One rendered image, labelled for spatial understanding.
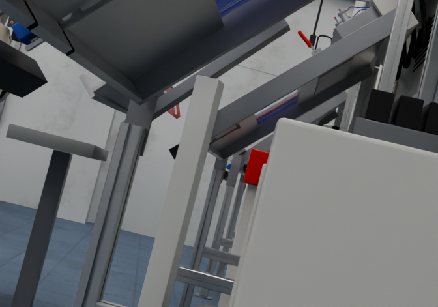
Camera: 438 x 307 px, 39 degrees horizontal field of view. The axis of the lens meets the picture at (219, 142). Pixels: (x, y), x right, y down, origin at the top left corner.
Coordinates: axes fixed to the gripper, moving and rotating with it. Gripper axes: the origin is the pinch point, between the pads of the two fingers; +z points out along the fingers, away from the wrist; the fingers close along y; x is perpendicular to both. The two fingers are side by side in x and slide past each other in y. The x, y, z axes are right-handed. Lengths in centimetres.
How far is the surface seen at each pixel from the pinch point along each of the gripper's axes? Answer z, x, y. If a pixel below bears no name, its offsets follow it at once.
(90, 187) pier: -49, 121, 318
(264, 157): 19, -18, 90
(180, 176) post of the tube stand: 23.7, 2.3, -43.0
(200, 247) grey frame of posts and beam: 41, 22, 60
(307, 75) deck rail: 11.8, -41.1, -9.9
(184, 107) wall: -78, 22, 354
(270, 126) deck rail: 12, -27, 58
